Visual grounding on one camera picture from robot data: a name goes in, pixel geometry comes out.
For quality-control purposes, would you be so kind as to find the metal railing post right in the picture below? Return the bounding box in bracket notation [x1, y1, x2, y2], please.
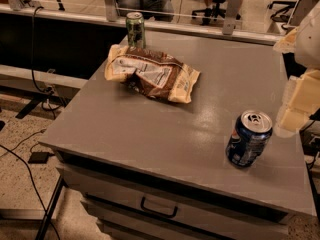
[222, 0, 241, 35]

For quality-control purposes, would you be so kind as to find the black drawer handle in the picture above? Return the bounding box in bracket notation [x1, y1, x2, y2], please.
[140, 197, 178, 219]

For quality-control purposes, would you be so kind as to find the blue pepsi can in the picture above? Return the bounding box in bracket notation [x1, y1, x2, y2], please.
[226, 110, 273, 167]

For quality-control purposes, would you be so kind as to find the metal railing post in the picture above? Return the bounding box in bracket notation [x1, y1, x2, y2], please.
[104, 0, 118, 22]
[222, 0, 241, 35]

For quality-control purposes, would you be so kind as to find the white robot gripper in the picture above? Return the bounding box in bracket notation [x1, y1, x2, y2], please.
[273, 1, 320, 132]

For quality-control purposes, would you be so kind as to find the black power adapter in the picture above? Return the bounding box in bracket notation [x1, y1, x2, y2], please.
[28, 152, 50, 164]

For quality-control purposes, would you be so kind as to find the seated person in jeans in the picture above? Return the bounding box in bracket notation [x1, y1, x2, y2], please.
[116, 0, 174, 22]

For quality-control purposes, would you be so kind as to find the green soda can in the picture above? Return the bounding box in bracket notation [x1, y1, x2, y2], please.
[126, 12, 146, 48]

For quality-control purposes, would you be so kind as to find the black office chair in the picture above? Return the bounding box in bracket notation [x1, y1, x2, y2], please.
[191, 0, 242, 26]

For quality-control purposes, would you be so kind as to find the brown chip bag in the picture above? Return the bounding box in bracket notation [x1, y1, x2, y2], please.
[104, 45, 200, 104]

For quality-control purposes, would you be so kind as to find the black floor cable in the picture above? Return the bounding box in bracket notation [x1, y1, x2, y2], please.
[0, 144, 61, 240]

